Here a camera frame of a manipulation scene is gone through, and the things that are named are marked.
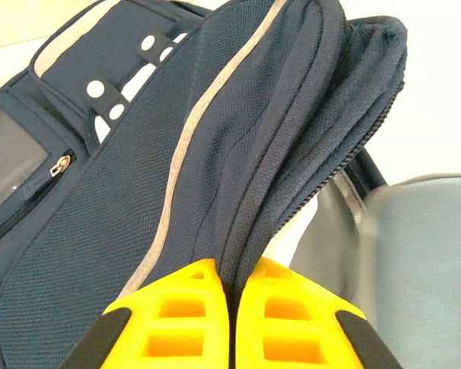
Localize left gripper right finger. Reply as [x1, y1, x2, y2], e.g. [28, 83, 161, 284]
[236, 256, 404, 369]

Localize blue-grey glasses case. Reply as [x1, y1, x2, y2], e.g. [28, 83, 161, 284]
[290, 172, 461, 369]

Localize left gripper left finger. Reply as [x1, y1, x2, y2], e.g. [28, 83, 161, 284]
[59, 258, 231, 369]

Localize navy blue backpack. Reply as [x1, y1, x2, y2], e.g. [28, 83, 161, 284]
[0, 0, 410, 369]

